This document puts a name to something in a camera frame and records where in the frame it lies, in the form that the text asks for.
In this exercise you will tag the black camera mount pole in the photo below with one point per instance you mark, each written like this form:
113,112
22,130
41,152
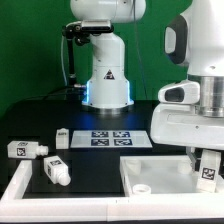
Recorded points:
73,35

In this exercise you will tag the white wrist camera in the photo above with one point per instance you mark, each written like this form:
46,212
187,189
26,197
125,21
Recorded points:
183,92

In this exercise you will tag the white tag sheet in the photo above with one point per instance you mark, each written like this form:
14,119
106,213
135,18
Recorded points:
110,139

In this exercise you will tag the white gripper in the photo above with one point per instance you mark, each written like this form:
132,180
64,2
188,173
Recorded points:
174,124

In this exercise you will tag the white U-shaped obstacle fence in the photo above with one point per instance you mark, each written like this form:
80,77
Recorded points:
15,208

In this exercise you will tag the white square tabletop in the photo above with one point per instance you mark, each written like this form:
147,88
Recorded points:
157,175

